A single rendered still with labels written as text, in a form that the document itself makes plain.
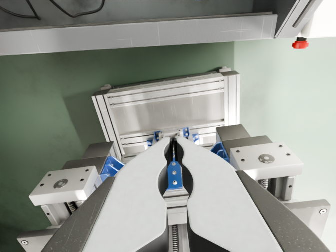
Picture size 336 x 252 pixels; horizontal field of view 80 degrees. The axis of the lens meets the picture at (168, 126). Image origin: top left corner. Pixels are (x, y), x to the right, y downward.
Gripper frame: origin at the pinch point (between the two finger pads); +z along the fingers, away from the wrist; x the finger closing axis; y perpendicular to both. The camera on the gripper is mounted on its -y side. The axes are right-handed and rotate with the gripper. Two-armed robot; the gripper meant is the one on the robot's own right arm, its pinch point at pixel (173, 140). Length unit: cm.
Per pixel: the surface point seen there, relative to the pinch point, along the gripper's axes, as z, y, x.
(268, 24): 27.9, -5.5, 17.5
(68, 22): 39.9, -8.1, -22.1
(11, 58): 123, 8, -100
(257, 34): 27.9, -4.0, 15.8
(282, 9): 27.2, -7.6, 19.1
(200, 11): 39.9, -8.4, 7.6
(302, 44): 41, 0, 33
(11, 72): 123, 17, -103
